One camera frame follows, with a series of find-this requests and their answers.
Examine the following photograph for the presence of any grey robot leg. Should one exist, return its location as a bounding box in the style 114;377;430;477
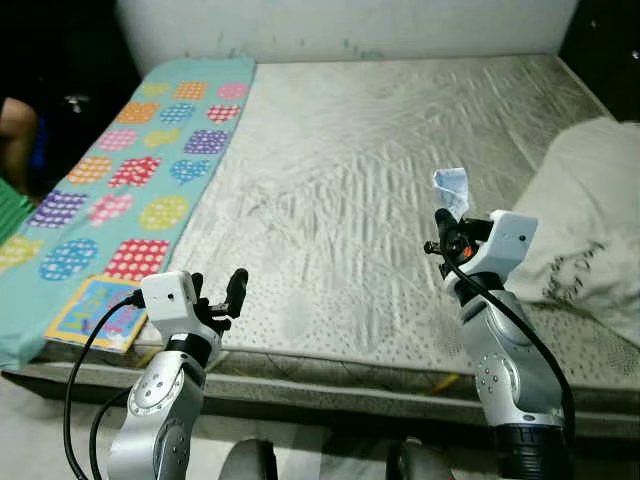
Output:
385;438;456;480
218;438;281;480

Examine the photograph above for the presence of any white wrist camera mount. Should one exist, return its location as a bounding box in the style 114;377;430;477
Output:
140;270;198;341
470;210;539;283

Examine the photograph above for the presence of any teal blanket with dotted shapes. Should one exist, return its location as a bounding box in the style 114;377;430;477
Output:
0;57;256;366

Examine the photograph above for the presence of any thin patterned lower mattress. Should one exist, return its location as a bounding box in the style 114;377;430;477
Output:
0;365;640;438

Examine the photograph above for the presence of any grey robot right leg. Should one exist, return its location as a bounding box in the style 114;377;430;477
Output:
385;438;456;480

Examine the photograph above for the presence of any green plastic stool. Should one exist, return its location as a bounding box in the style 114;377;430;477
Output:
0;178;36;246

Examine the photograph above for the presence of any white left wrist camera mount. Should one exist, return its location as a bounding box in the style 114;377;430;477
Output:
140;270;198;341

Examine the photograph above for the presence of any white pillow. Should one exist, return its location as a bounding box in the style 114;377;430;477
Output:
505;118;640;346

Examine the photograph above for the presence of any pale blue paper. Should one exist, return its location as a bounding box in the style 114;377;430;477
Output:
432;168;471;219

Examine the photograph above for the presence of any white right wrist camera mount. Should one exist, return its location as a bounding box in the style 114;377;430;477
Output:
470;210;539;283

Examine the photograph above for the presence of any yellow blue children's book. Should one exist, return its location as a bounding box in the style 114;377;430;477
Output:
45;275;151;353

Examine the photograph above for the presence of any blue plastic item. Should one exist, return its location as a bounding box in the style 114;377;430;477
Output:
30;115;48;171

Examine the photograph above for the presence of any grey robot left leg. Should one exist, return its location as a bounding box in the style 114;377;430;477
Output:
218;438;281;480

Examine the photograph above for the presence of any black tufted headboard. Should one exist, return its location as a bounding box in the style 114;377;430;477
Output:
558;0;640;123

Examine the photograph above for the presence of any person in black shorts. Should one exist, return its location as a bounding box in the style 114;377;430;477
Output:
0;97;41;196

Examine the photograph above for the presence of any grey quilted mattress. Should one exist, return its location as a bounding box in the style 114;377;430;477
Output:
0;55;640;401

